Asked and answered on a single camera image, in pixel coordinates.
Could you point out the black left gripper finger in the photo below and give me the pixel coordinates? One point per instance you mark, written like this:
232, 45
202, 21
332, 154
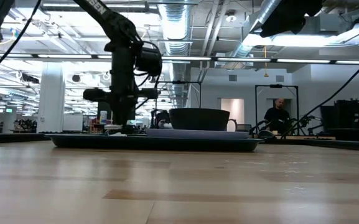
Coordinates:
118, 115
129, 115

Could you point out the dark grey bowl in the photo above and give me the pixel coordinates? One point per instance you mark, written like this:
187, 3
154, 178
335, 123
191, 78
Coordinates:
198, 119

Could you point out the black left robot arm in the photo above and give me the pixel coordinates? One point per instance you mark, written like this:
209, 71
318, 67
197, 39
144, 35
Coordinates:
114, 21

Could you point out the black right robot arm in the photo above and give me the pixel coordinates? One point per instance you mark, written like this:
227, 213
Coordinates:
288, 15

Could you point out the dark green plastic tray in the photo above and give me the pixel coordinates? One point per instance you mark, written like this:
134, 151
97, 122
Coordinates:
154, 144

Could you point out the white bottle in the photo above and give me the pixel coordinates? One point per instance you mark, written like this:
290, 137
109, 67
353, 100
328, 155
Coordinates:
103, 117

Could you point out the white cabinet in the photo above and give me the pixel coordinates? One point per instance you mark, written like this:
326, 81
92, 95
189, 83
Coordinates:
72, 123

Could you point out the white building pillar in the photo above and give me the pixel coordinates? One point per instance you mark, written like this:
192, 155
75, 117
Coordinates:
51, 99

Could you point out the person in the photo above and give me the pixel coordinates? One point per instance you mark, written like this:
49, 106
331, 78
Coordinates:
277, 118

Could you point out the black storage crates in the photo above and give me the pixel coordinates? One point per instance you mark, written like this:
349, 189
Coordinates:
353, 118

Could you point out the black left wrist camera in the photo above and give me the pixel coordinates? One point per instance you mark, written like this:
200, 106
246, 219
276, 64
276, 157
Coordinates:
149, 62

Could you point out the black dome camera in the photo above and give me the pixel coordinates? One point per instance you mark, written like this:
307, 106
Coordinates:
76, 78

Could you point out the black background rig frame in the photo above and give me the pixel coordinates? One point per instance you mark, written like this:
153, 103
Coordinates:
177, 82
275, 86

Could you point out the silver ventilation duct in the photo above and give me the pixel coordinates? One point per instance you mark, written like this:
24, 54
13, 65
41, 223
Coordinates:
176, 25

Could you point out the black aluminium rig frame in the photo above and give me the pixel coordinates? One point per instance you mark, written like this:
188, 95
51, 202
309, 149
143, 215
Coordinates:
338, 145

